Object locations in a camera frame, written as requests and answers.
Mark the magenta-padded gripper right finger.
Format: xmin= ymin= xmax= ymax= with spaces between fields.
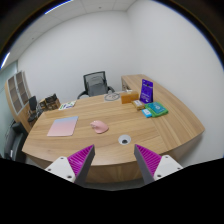
xmin=133 ymin=143 xmax=184 ymax=186

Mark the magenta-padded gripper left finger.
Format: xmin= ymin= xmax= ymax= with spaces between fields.
xmin=44 ymin=144 xmax=96 ymax=187

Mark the pink computer mouse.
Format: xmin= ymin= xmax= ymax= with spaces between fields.
xmin=89 ymin=120 xmax=110 ymax=135

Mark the pink-blue gradient mouse pad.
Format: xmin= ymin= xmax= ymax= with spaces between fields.
xmin=46 ymin=115 xmax=79 ymax=138

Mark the small blue box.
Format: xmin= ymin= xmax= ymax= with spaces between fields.
xmin=141 ymin=108 xmax=153 ymax=119

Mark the green flat box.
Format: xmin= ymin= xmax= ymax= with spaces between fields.
xmin=144 ymin=101 xmax=169 ymax=118

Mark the small tan box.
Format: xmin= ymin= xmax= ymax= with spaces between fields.
xmin=131 ymin=99 xmax=146 ymax=111

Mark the green and purple leaflet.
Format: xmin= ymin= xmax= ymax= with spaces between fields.
xmin=58 ymin=100 xmax=77 ymax=111

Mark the brown cardboard box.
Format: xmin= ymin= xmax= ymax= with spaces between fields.
xmin=120 ymin=90 xmax=140 ymax=105

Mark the dark office chair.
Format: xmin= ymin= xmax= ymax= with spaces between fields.
xmin=3 ymin=119 xmax=28 ymax=163

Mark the purple standing card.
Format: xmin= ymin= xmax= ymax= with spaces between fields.
xmin=139 ymin=78 xmax=154 ymax=105

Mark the black mesh office chair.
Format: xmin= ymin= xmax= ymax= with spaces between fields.
xmin=77 ymin=70 xmax=116 ymax=100

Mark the wooden side desk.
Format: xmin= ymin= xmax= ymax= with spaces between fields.
xmin=120 ymin=73 xmax=155 ymax=93

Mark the wooden shelf unit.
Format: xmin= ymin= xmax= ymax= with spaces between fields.
xmin=4 ymin=70 xmax=33 ymax=133

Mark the round desk cable grommet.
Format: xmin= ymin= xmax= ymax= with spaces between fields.
xmin=118 ymin=134 xmax=132 ymax=146

